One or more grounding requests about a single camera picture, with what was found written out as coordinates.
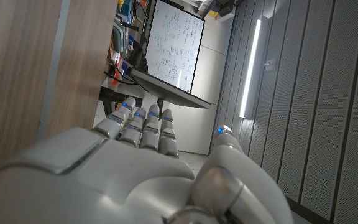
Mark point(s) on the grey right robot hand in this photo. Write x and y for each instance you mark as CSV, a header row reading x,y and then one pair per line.
x,y
104,186

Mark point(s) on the whiteboard with writing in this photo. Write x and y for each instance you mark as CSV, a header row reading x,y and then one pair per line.
x,y
176,46

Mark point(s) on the long white light strip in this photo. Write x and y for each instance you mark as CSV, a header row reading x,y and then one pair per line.
x,y
250,68

